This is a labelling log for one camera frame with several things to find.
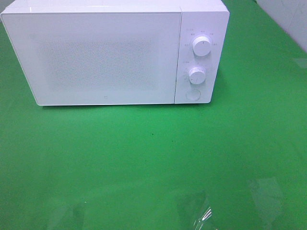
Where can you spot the round door release button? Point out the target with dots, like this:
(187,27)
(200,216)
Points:
(193,95)

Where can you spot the white round knob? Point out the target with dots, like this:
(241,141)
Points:
(202,45)
(197,75)

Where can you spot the white microwave door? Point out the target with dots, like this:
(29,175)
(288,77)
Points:
(97,58)

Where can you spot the white microwave oven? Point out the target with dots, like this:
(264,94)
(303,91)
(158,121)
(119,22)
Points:
(198,17)

